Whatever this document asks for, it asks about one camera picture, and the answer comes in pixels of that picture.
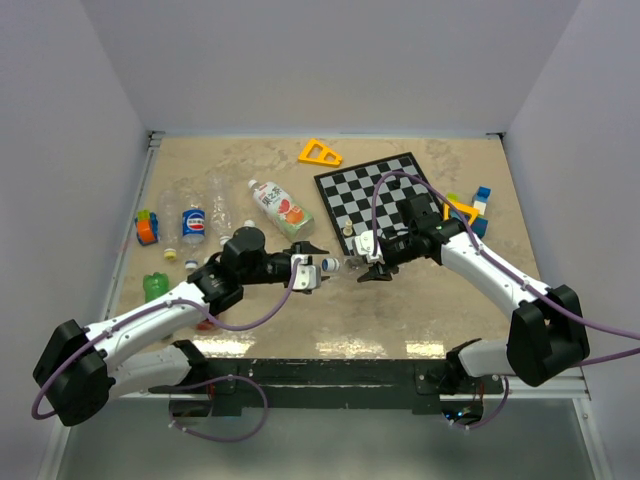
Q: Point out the blue white bottle cap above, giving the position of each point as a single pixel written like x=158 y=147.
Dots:
x=330 y=265

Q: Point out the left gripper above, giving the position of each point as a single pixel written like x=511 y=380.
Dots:
x=305 y=248

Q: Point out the clear bottle yellow cap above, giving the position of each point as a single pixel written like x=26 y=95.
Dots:
x=169 y=223

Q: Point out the chessboard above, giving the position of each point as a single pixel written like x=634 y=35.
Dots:
x=347 y=194

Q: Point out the colourful toy car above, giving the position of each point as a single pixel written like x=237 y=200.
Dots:
x=146 y=225

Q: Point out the black table front rail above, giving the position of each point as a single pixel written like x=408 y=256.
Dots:
x=236 y=384

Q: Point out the white chess piece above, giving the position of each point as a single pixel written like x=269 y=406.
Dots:
x=348 y=228

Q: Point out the red label tea bottle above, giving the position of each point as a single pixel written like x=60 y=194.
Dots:
x=205 y=326

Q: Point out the blue toy blocks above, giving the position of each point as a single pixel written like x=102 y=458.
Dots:
x=479 y=200

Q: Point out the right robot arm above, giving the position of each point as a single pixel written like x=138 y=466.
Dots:
x=545 y=337

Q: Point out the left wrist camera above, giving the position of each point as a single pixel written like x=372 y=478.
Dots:
x=307 y=276

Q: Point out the yellow triangle toy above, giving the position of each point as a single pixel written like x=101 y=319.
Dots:
x=317 y=153
x=454 y=209

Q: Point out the green plastic bottle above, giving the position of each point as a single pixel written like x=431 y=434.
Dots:
x=155 y=285

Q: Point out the clear Pocari bottle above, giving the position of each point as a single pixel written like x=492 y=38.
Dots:
x=353 y=266

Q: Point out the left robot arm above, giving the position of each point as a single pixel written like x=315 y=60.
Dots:
x=82 y=368

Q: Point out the grapefruit tea bottle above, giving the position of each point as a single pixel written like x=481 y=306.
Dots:
x=292 y=220

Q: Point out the yellow triangle toy far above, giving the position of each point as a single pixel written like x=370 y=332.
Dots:
x=317 y=153

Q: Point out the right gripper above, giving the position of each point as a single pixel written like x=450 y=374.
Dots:
x=380 y=271

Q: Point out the Pepsi label bottle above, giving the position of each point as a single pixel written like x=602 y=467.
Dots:
x=193 y=218

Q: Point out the yellow triangle toy right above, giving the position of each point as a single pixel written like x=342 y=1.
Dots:
x=454 y=209

